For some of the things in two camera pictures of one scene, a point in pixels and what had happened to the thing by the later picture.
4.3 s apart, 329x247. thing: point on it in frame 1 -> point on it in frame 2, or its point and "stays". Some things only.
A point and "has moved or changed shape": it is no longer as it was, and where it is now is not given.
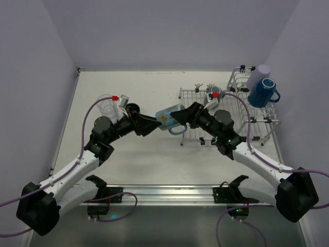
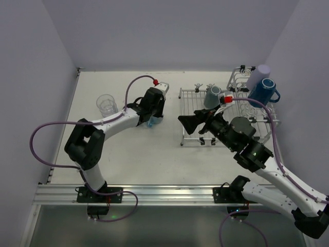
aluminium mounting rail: x=107 y=195 stays
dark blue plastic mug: x=260 y=95 stays
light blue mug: x=168 y=123 has moved or changed shape
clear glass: x=108 y=107 stays
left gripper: x=135 y=121 -> x=156 y=111
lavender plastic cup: x=261 y=72 stays
